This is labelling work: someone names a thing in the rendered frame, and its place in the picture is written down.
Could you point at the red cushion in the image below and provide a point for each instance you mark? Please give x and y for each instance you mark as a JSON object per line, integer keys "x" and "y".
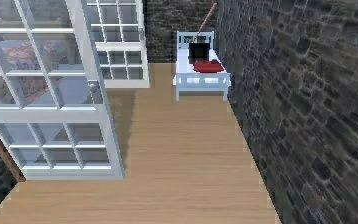
{"x": 207, "y": 66}

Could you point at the brown wooden stick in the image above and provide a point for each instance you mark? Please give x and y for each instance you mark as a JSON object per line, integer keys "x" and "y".
{"x": 206, "y": 20}

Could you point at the black box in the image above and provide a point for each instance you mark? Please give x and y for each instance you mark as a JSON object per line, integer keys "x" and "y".
{"x": 198, "y": 51}

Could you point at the white glazed room door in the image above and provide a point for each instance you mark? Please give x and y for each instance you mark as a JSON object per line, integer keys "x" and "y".
{"x": 143, "y": 63}
{"x": 100, "y": 113}

